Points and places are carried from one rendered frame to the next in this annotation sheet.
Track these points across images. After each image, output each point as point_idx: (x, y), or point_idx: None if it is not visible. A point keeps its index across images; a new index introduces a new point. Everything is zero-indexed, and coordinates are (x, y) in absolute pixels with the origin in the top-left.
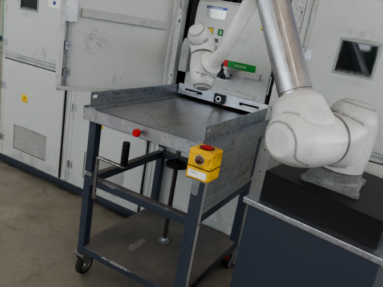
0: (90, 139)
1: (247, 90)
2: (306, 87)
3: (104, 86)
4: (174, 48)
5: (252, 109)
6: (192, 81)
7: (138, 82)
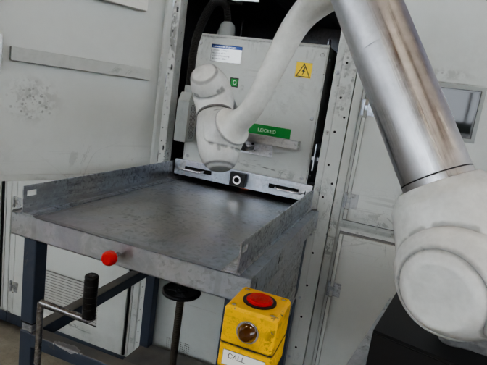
0: (27, 269)
1: (279, 164)
2: (469, 166)
3: (57, 171)
4: (166, 107)
5: (289, 193)
6: (204, 157)
7: (113, 161)
